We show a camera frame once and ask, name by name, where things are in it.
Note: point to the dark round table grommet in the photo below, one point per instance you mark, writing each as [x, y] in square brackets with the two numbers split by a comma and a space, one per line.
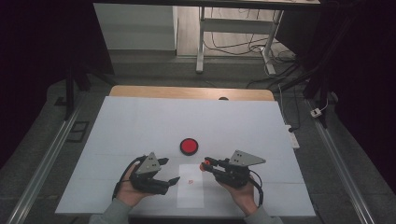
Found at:
[223, 98]

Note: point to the white desk frame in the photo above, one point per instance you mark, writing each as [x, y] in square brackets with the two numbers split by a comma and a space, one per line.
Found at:
[236, 25]

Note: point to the person's left hand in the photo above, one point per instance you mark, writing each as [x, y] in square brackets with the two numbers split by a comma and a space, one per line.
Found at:
[127, 193]

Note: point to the aluminium floor rail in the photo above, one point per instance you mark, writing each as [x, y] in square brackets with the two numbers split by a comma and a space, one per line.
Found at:
[46, 161]
[339, 161]

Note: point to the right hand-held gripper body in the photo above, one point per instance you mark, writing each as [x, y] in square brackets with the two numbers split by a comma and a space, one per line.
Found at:
[239, 161]

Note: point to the white paper sheet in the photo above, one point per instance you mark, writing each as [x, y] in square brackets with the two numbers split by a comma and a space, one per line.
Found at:
[190, 193]

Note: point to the red ink pad black case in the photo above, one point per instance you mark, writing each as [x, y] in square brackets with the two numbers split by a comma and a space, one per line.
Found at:
[189, 146]

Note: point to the white table mat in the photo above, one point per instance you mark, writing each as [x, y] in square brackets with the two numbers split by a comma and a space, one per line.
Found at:
[155, 124]

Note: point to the person's right hand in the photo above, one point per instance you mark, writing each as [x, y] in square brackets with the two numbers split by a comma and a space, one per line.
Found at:
[244, 196]

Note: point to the orange stamp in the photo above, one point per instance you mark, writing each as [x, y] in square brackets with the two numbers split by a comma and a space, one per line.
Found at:
[203, 167]

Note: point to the white cabinet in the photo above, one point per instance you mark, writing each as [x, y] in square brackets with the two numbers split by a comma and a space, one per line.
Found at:
[137, 28]

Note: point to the white power strip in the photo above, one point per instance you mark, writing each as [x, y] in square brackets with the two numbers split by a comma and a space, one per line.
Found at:
[294, 140]

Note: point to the black metal stand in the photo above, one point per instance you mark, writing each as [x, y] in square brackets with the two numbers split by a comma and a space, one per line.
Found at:
[323, 77]
[69, 93]

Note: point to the black floor frame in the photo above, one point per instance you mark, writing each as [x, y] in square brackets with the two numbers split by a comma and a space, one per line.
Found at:
[77, 132]

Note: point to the dark desk top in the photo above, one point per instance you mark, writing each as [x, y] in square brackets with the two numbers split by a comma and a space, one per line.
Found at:
[218, 3]

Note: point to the wooden table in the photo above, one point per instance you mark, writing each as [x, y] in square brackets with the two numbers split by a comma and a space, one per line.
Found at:
[186, 92]

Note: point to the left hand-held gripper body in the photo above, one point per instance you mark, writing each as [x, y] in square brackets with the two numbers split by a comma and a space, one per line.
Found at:
[149, 166]

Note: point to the white plug adapter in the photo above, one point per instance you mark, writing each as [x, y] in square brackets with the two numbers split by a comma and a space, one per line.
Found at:
[315, 113]

